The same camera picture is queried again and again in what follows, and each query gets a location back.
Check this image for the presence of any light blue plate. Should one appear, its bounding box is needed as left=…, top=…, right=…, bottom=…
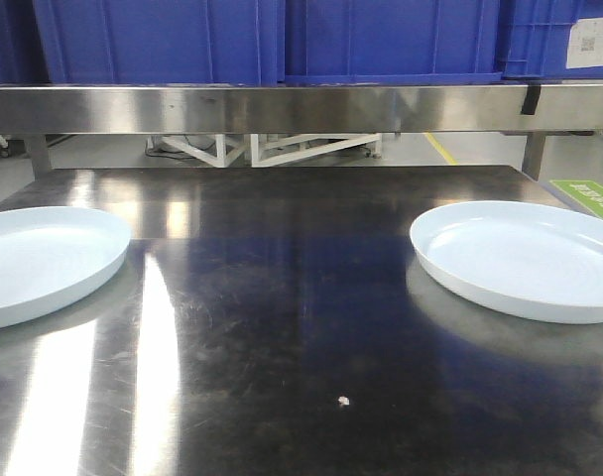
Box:
left=409, top=200, right=603, bottom=324
left=0, top=206, right=132, bottom=328

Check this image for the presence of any steel shelf leg right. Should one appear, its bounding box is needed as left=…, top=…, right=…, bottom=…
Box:
left=521, top=132, right=547, bottom=180

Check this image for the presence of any steel shelf leg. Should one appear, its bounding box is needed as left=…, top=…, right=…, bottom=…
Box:
left=23, top=135, right=53, bottom=179
left=521, top=132, right=547, bottom=180

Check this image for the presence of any steel shelf leg left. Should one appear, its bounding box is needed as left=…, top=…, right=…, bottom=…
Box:
left=23, top=135, right=53, bottom=179

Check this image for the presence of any blue plastic bin middle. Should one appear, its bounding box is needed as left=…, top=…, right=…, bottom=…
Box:
left=285, top=1, right=501, bottom=85

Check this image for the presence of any blue plastic bin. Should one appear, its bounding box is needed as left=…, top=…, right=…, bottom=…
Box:
left=285, top=1, right=501, bottom=85
left=496, top=1, right=603, bottom=79
left=33, top=1, right=286, bottom=86

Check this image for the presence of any black tape strip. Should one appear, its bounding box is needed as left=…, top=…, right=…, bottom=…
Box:
left=520, top=83, right=542, bottom=116

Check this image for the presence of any blue plastic bin left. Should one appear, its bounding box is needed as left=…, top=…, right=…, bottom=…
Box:
left=33, top=1, right=286, bottom=86

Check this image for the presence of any green floor sign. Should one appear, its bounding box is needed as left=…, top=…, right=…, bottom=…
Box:
left=550, top=179, right=603, bottom=219

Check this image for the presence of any blue plastic bin right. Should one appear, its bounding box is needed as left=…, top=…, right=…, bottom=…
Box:
left=496, top=1, right=603, bottom=79

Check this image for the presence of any white paper label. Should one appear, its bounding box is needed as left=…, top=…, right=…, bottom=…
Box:
left=566, top=17, right=603, bottom=69

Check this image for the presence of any white metal frame right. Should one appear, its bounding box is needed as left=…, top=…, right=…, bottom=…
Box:
left=249, top=133, right=383, bottom=168

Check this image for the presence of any white metal frame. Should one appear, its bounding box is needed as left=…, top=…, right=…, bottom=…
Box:
left=144, top=134, right=247, bottom=168
left=249, top=133, right=383, bottom=168

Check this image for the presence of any white metal frame left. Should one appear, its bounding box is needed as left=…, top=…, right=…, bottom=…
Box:
left=144, top=134, right=247, bottom=168

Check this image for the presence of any stainless steel shelf rail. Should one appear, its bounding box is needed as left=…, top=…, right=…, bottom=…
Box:
left=0, top=81, right=603, bottom=136

